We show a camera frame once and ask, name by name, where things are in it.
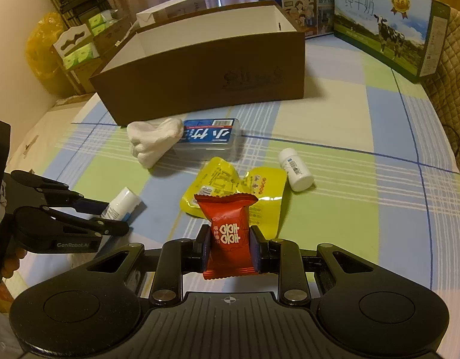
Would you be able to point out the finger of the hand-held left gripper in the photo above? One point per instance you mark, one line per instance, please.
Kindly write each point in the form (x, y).
(84, 224)
(91, 205)

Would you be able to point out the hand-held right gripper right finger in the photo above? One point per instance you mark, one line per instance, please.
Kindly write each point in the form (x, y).
(254, 248)

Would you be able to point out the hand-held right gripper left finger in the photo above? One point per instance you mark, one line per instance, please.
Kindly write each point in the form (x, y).
(205, 248)

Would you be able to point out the red candy packet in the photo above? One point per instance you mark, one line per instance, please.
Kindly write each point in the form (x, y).
(226, 232)

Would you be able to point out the white bottle with blue label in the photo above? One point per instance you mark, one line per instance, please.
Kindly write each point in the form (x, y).
(121, 202)

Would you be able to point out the yellow snack packet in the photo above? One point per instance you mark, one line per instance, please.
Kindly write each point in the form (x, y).
(267, 187)
(215, 179)

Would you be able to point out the clear box with blue label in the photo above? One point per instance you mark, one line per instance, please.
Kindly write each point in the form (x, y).
(207, 134)

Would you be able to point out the brown cardboard box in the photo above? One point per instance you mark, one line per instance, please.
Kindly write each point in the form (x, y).
(177, 89)

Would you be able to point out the person's left hand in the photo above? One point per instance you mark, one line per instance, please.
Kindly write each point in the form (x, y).
(13, 263)

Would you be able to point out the beige printed bedsheet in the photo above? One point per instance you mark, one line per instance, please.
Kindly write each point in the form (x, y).
(39, 134)

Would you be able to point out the white sock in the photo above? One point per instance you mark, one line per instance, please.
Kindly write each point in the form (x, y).
(151, 142)

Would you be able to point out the white pill bottle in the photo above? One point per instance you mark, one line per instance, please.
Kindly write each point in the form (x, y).
(295, 170)

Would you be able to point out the checked tablecloth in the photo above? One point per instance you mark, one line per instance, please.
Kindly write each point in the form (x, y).
(346, 213)

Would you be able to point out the yellow plastic bag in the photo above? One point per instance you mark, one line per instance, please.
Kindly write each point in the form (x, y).
(43, 48)

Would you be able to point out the cardboard carton of tissue packs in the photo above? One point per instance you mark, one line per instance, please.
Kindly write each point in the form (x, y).
(76, 56)

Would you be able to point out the small white box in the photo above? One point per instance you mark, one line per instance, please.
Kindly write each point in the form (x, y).
(170, 9)

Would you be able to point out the blue milk carton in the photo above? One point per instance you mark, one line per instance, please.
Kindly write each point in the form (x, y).
(301, 3)

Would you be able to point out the cow print milk box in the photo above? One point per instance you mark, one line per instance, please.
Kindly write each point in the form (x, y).
(379, 26)

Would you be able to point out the quilted chair cover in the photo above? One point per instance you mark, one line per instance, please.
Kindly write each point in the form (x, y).
(454, 63)

